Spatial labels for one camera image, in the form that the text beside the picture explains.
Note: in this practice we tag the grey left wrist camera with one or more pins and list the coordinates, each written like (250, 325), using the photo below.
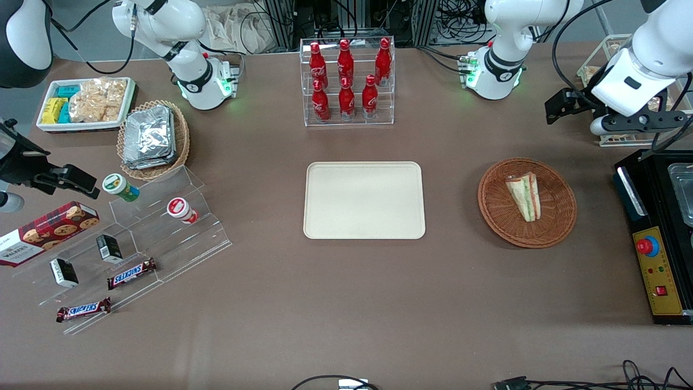
(639, 122)

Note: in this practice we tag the clear acrylic bottle rack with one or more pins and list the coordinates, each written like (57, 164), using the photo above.
(303, 116)

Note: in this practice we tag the brown Snickers bar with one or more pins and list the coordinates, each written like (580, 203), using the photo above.
(84, 310)
(131, 273)

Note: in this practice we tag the red cola bottle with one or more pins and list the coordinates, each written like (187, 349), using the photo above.
(370, 98)
(345, 64)
(383, 62)
(318, 67)
(346, 101)
(320, 103)

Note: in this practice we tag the clear bag of snacks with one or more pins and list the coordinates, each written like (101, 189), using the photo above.
(591, 73)
(617, 49)

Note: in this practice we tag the silver foil pack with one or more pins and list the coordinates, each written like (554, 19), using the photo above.
(150, 135)

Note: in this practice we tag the yellow snack packet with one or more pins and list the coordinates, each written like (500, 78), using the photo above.
(53, 110)

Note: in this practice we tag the triangular sandwich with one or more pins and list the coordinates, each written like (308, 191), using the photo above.
(524, 194)

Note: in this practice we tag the black appliance with yellow panel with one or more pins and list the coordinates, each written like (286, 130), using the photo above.
(660, 281)

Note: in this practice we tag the red tartan cookie box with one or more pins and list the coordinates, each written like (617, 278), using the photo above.
(48, 233)

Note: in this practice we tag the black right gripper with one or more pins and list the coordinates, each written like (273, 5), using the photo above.
(21, 162)

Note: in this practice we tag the white rectangular snack tray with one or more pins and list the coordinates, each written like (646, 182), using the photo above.
(46, 125)

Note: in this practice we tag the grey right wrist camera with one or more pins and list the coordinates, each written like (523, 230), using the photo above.
(10, 202)

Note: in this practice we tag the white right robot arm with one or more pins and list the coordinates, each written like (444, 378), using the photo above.
(189, 70)

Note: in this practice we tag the clear acrylic stepped display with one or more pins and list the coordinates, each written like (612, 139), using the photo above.
(162, 244)

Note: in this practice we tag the beige plastic tray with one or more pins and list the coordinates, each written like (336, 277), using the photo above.
(363, 200)

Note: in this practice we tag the round brown wicker basket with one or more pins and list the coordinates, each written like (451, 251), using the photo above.
(557, 216)

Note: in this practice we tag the teal snack packet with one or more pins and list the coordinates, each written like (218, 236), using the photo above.
(65, 114)
(68, 91)

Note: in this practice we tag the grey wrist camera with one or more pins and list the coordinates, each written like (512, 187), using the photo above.
(639, 122)
(10, 202)

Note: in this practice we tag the green lid cup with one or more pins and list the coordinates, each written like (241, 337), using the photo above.
(119, 187)

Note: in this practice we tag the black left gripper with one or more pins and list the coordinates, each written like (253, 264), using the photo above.
(580, 101)

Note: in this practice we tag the clear bag of crackers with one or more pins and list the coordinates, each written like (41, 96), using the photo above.
(97, 100)

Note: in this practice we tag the oval wicker basket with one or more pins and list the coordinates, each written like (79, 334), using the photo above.
(183, 141)

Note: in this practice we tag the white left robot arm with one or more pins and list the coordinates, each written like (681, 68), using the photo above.
(639, 76)

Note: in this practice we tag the clear rectangular container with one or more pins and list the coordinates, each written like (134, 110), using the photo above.
(683, 195)

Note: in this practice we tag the aluminium frame post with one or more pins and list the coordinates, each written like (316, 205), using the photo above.
(425, 21)
(280, 21)

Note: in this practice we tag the small black box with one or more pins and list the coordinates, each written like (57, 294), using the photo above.
(64, 273)
(110, 249)

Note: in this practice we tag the red lid cup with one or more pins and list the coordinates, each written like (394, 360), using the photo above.
(181, 210)

